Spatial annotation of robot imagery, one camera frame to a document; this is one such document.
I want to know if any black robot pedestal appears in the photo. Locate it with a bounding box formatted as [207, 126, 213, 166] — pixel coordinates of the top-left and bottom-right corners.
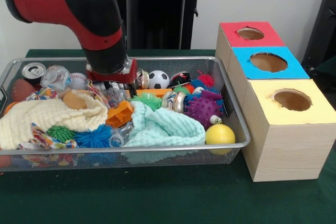
[104, 0, 212, 50]

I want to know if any green stringy koosh ball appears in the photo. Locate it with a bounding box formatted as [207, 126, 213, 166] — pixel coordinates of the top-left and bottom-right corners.
[131, 93, 162, 111]

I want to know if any tan foam ball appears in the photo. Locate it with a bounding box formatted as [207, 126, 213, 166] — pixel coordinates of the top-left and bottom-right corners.
[62, 90, 87, 110]

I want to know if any orange plastic block toy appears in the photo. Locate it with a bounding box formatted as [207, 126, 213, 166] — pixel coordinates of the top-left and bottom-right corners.
[106, 100, 134, 128]

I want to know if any wooden box with three holes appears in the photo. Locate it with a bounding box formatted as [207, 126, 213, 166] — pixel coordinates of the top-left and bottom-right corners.
[215, 21, 336, 183]

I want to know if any blue stringy koosh ball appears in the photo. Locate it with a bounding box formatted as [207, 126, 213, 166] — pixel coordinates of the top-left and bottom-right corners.
[73, 123, 113, 148]

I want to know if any dark green table cloth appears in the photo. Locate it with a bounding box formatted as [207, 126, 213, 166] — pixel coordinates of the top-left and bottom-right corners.
[0, 48, 336, 224]

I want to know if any black and white soccer ball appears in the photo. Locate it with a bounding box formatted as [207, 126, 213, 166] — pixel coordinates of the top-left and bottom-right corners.
[148, 70, 171, 90]

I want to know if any cream yellow cloth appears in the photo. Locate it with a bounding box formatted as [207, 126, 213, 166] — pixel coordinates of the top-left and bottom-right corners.
[0, 89, 109, 151]

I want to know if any purple spiky ball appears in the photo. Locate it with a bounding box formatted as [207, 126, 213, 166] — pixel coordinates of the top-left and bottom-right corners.
[183, 95, 224, 130]

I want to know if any shallow metal mesh bin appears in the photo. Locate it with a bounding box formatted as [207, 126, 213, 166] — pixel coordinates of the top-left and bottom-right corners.
[0, 56, 251, 174]

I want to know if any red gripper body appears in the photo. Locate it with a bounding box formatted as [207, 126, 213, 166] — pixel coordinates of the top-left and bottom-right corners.
[86, 58, 138, 85]

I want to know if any yellow smooth ball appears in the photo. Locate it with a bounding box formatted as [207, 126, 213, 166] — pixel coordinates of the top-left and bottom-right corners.
[205, 124, 236, 156]

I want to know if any mint green cloth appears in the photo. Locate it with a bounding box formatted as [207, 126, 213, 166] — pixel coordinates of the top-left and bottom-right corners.
[122, 100, 206, 148]

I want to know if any silver topped drink can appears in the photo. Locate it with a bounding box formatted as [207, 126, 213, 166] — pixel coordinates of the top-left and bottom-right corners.
[21, 62, 47, 86]

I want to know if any black chair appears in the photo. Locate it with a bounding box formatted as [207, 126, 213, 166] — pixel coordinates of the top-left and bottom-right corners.
[301, 0, 336, 72]

